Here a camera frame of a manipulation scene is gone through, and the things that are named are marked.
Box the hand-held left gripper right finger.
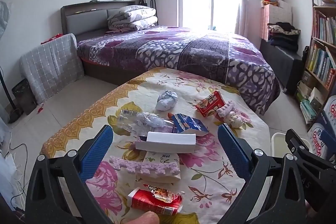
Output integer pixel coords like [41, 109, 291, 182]
[217, 123, 306, 224]

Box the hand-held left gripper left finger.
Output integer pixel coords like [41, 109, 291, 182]
[25, 124, 114, 224]

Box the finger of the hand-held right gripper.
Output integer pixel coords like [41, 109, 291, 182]
[285, 129, 322, 163]

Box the white plastic trash bin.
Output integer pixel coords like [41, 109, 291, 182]
[270, 132, 311, 159]

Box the crushed clear plastic bottle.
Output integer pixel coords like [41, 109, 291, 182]
[115, 109, 175, 134]

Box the beige paper bag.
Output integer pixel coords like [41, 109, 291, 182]
[135, 151, 181, 184]

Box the white box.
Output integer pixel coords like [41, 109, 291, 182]
[135, 132, 196, 154]

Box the red clear snack wrapper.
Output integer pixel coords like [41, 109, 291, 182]
[147, 184, 182, 204]

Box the person's left hand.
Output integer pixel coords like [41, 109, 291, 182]
[123, 211, 160, 224]

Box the blue white carton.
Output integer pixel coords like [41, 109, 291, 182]
[307, 112, 336, 161]
[322, 95, 336, 132]

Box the crumpled white tissue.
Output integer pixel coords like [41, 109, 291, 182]
[227, 110, 244, 126]

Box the stack of books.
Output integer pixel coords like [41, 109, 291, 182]
[296, 82, 319, 125]

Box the floral tablecloth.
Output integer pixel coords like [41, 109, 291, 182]
[39, 67, 272, 224]

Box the red snack packet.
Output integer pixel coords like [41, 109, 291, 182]
[195, 90, 227, 118]

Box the dark storage bench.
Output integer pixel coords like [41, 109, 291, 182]
[259, 39, 304, 95]

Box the row of colourful books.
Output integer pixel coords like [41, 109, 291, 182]
[306, 45, 336, 83]

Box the white sheer cloth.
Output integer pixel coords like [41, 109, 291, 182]
[0, 116, 25, 205]

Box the black box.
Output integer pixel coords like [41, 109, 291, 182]
[12, 79, 38, 115]

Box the pile of dark clothes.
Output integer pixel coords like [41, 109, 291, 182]
[267, 21, 301, 52]

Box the floor fan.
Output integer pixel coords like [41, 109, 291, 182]
[0, 1, 23, 124]

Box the row of tall books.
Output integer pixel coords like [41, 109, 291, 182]
[312, 10, 336, 45]

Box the red cloth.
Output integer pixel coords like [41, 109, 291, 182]
[41, 33, 63, 45]

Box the purple patterned blanket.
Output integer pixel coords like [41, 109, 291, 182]
[76, 26, 281, 115]

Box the pink drawer cabinet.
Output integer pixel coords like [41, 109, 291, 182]
[260, 4, 293, 42]

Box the wooden bookshelf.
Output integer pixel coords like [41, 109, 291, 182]
[295, 0, 336, 125]

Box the folded purple white quilt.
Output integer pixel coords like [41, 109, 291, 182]
[107, 5, 158, 31]

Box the black cable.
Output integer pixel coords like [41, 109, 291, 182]
[8, 143, 30, 211]

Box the dark wooden bed frame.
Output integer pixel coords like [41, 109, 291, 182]
[60, 0, 158, 86]

